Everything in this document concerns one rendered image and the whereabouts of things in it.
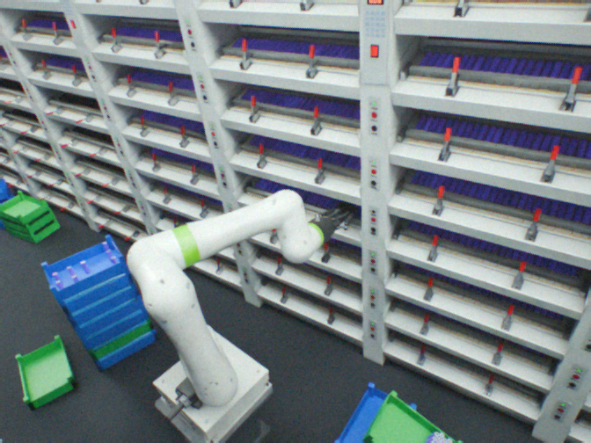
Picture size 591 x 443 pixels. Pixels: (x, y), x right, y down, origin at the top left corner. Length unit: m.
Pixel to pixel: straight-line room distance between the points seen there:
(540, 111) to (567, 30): 0.18
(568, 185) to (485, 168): 0.20
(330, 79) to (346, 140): 0.20
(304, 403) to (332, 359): 0.25
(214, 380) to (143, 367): 1.01
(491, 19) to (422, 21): 0.16
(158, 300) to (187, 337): 0.15
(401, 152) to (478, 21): 0.42
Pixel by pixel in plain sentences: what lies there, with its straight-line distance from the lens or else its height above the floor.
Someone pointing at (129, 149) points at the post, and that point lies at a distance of 2.43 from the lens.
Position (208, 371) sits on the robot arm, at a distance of 1.33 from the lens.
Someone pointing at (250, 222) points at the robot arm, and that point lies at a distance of 1.30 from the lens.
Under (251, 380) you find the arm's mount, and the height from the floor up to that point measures 0.37.
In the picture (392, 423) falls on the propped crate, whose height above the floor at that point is 0.09.
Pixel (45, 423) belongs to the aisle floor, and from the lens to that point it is 2.39.
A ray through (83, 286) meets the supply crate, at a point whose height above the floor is 0.50.
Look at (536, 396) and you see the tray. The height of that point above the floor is 0.14.
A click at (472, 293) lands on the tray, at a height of 0.54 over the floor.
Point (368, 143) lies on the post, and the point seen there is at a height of 1.09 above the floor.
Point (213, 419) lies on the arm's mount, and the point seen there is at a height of 0.38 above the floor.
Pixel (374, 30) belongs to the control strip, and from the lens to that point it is 1.30.
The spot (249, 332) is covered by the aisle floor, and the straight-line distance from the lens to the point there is 2.31.
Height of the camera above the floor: 1.75
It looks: 37 degrees down
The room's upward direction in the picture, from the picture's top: 8 degrees counter-clockwise
